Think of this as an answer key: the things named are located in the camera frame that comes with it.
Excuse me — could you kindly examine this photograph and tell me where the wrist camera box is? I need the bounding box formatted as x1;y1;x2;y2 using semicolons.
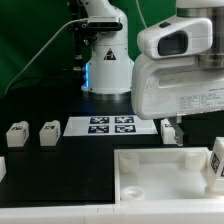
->
137;16;213;60

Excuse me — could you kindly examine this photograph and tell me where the grey cable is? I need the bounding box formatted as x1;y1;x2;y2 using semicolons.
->
3;18;88;96

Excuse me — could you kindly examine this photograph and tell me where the white square tabletop part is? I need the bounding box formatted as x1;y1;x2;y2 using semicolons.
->
114;147;224;204

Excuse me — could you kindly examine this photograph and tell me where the white marker sheet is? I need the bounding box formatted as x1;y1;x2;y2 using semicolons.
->
64;115;157;137

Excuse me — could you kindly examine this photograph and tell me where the white left obstacle block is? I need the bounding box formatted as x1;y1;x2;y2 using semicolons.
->
0;157;6;182

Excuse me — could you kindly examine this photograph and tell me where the white front fence rail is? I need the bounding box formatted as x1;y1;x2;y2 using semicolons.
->
0;200;224;224

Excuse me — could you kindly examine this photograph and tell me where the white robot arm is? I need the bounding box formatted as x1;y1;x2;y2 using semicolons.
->
81;0;224;145

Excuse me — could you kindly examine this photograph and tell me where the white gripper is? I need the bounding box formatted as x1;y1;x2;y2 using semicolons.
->
131;54;224;146

